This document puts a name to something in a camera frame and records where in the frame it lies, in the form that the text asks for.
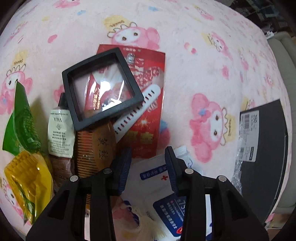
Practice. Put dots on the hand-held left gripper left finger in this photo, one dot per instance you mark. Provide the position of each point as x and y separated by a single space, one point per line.
123 169

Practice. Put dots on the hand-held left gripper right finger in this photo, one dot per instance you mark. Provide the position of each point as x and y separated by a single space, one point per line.
172 166

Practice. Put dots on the white blue wet wipes pack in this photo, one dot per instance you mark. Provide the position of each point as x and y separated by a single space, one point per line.
150 166

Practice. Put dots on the dark grey shoe box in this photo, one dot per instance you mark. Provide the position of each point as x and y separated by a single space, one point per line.
266 162

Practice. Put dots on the tan wooden comb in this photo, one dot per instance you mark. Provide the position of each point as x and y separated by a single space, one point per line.
101 148

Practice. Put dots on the red envelope packet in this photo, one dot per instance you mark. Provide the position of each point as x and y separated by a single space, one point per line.
143 136

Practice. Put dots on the white slotted plastic comb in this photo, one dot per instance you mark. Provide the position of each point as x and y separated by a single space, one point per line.
129 118

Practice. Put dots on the cream tassel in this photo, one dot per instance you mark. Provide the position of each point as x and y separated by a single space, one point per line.
145 222

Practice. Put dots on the dark brown comb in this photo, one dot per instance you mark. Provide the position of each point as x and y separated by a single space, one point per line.
61 166

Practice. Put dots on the clear bubble wrap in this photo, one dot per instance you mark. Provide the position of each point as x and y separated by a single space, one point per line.
237 171

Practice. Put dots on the white cream tube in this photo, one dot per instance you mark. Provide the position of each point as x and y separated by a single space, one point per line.
60 134

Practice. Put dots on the green yellow snack packet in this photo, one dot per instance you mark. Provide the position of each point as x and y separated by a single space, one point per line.
25 176

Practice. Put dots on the grey padded bed headboard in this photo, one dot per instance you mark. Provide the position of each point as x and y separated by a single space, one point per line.
286 69

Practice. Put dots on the white power strip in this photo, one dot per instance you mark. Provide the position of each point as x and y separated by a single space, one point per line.
269 34

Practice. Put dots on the black square display frame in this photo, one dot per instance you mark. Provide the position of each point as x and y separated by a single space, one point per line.
72 97

